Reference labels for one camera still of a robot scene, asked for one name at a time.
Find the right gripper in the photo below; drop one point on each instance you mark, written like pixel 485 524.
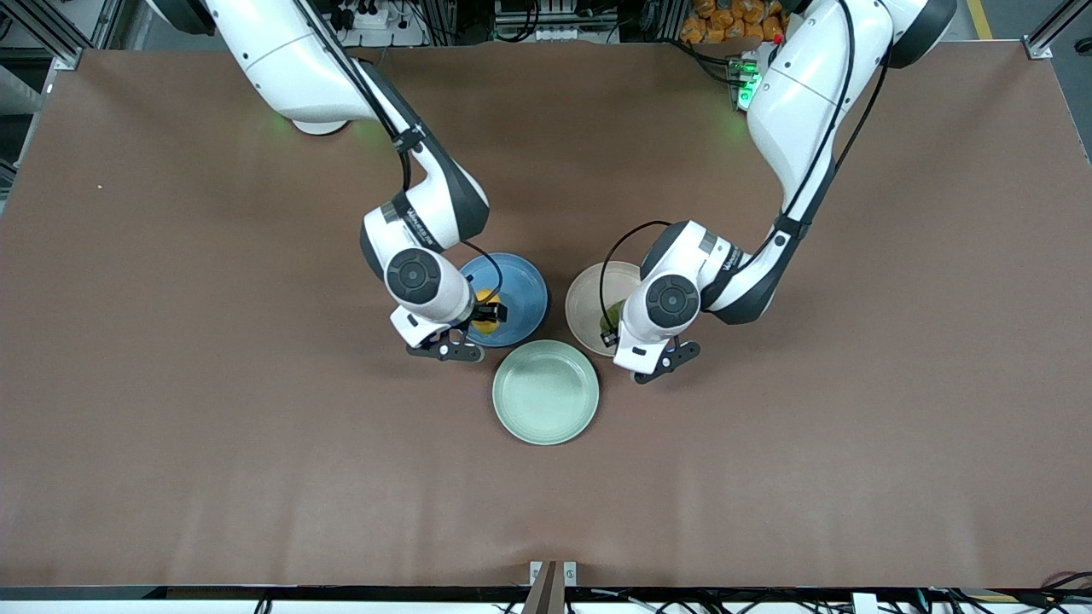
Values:
pixel 484 311

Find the beige plate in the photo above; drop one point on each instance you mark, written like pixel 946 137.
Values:
pixel 585 307

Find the yellow lemon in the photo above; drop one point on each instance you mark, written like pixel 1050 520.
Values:
pixel 486 327

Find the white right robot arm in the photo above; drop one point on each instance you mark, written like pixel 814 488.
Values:
pixel 290 68

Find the blue plate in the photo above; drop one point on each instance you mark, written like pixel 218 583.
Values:
pixel 522 281

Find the bag of orange fruits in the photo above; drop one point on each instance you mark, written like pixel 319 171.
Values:
pixel 734 21

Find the light green plate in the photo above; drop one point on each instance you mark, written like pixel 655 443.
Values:
pixel 546 392

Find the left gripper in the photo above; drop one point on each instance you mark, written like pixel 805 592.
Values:
pixel 609 335

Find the white power strip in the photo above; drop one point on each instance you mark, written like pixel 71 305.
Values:
pixel 375 21

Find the metal camera stand bracket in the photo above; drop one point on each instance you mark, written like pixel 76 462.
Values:
pixel 553 587

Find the aluminium frame profile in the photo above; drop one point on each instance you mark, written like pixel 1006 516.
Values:
pixel 1058 30
pixel 60 30

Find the white electronics box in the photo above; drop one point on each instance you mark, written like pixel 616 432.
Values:
pixel 554 21

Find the green lettuce leaf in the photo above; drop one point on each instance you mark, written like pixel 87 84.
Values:
pixel 612 314

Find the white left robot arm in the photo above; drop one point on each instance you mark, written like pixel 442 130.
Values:
pixel 802 102

